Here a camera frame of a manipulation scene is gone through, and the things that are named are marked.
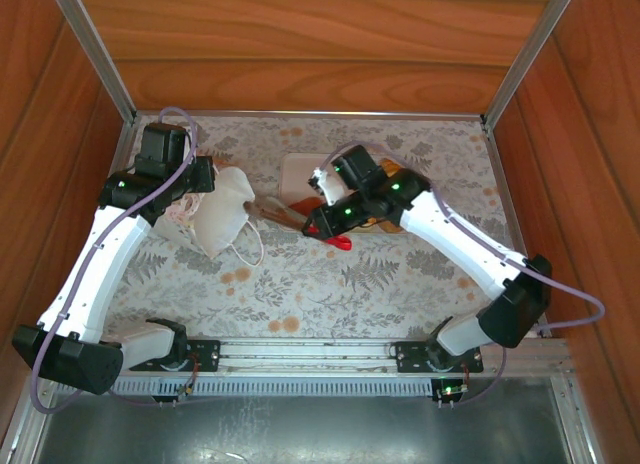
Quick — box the ridged golden fake bread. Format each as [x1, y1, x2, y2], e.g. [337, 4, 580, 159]
[375, 155, 402, 178]

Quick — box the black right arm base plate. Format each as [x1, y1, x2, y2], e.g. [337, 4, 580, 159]
[394, 339, 486, 375]

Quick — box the pale pink plastic tray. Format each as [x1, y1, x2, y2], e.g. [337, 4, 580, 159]
[276, 152, 417, 238]

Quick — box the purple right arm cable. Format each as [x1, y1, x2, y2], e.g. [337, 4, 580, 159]
[317, 141, 607, 406]

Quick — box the aluminium frame post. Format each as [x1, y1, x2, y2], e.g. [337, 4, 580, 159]
[478, 0, 584, 128]
[47, 0, 139, 128]

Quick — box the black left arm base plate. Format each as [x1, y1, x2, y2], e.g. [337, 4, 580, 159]
[128, 338, 223, 375]

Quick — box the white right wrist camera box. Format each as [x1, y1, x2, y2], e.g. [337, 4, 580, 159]
[308, 167, 348, 207]

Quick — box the wide aluminium frame rail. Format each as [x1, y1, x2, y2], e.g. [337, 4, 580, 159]
[32, 335, 574, 378]

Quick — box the orange-red fake bread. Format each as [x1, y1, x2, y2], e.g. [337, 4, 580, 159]
[287, 195, 327, 220]

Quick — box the small circuit board green light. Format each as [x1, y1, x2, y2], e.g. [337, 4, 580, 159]
[433, 378, 471, 405]

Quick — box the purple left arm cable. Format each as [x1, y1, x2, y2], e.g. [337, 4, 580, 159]
[29, 106, 201, 415]

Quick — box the brown fake bread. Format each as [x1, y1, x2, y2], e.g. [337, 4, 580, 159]
[369, 217, 408, 235]

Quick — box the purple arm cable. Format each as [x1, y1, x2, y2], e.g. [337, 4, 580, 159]
[29, 106, 201, 415]
[317, 141, 607, 406]

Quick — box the galvanised metal sheet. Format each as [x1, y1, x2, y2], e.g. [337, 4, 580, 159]
[32, 391, 576, 464]

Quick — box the white slotted cable duct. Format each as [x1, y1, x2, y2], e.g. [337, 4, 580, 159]
[52, 375, 554, 399]

